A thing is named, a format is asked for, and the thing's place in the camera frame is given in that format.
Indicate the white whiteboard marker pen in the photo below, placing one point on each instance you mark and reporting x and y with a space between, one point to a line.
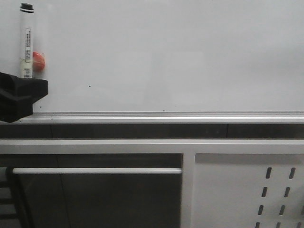
26 40

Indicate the white metal stand frame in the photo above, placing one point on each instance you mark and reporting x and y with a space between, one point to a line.
187 148

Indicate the white perforated pegboard panel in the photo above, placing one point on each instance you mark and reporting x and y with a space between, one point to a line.
248 191

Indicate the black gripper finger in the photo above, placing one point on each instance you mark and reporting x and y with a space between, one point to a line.
18 95

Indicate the red round magnet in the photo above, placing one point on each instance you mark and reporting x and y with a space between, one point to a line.
38 62

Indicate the white horizontal metal rod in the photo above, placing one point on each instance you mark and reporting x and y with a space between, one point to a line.
97 170

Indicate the white whiteboard with aluminium frame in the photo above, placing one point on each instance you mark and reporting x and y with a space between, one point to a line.
170 61

